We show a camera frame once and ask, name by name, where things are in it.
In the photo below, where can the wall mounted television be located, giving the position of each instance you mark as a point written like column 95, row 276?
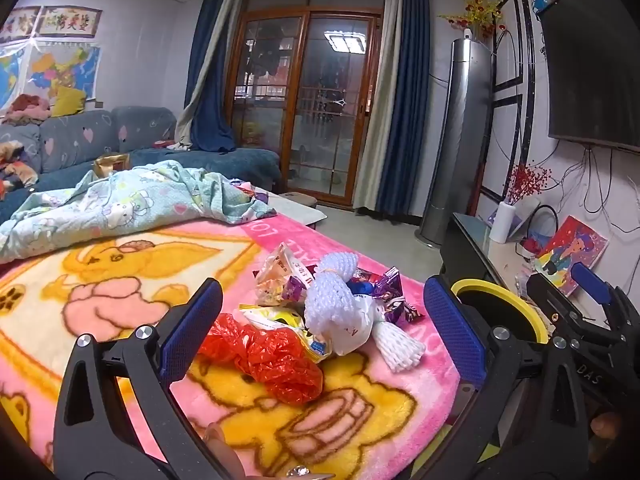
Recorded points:
column 595, row 60

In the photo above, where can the beige curtain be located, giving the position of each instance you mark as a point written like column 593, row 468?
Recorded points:
column 380, row 110
column 192, row 110

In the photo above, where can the blue grey heart sofa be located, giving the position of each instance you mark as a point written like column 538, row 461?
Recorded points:
column 75, row 140

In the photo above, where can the pink bear printed blanket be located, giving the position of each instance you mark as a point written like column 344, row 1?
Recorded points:
column 430, row 375

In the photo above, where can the television cabinet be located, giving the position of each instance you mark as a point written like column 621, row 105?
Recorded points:
column 465, row 245

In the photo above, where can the orange white snack packet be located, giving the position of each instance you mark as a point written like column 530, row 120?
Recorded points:
column 272, row 272

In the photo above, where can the colourful figure painting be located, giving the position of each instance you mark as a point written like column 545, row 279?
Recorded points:
column 575, row 250

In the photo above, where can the white plastic bag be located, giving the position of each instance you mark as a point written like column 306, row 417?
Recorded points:
column 352, row 332

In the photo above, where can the red plastic bag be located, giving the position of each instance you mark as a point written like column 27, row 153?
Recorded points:
column 280, row 365

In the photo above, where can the gold gift bag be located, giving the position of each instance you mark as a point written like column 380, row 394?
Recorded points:
column 112, row 162

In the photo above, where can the white top coffee table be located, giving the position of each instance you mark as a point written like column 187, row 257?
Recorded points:
column 305, row 216

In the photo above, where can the wooden glass sliding door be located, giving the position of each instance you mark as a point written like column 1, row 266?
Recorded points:
column 310, row 110

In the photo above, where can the blue curtain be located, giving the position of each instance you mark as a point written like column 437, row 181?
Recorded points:
column 210, row 85
column 405, row 110

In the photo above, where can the silver tower air conditioner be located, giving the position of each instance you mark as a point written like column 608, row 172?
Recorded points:
column 457, row 150

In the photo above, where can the yellow white snack packet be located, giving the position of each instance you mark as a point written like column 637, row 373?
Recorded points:
column 280, row 317

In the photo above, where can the purple snack wrapper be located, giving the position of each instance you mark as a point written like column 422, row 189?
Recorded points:
column 387, row 285
column 405, row 312
column 295, row 290

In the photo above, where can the embroidered wall poster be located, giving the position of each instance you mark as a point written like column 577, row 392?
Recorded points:
column 17, row 24
column 70, row 21

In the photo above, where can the person's right hand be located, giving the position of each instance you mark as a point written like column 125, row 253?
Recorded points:
column 606, row 425

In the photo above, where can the white ribbed vase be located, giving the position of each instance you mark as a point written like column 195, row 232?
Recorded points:
column 502, row 222

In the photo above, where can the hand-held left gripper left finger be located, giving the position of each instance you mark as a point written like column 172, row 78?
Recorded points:
column 192, row 330

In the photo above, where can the country wall map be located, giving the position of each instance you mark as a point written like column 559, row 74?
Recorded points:
column 60, row 70

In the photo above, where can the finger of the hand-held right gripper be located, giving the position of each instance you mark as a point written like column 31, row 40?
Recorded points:
column 555, row 310
column 590, row 277

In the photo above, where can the pale picture canvas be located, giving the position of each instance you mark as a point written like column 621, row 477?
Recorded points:
column 525, row 220

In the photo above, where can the light green cartoon blanket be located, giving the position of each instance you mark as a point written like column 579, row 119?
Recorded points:
column 125, row 200

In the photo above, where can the world wall map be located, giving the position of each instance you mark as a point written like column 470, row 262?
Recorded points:
column 7, row 77

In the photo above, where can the red clothes pile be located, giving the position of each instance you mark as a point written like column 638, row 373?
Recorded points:
column 27, row 107

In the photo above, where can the red berry branches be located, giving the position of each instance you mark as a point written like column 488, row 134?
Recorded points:
column 525, row 180

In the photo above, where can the white foam net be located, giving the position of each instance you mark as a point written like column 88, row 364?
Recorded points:
column 330, row 285
column 400, row 347

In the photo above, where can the brown round stool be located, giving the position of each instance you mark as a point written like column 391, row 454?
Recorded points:
column 300, row 197

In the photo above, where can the red patterned packet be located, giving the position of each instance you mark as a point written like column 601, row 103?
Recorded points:
column 247, row 191

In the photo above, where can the yellow pillow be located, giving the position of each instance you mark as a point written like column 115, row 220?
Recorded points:
column 67, row 100

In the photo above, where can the yellow red artificial flowers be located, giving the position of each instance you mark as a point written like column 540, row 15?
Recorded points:
column 475, row 12

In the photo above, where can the yellow rimmed waste bin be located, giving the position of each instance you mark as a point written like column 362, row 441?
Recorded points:
column 480, row 285

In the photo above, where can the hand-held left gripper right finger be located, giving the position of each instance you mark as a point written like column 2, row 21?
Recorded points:
column 452, row 330

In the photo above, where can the multicoloured clothes pile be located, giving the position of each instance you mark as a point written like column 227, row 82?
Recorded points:
column 15, row 165

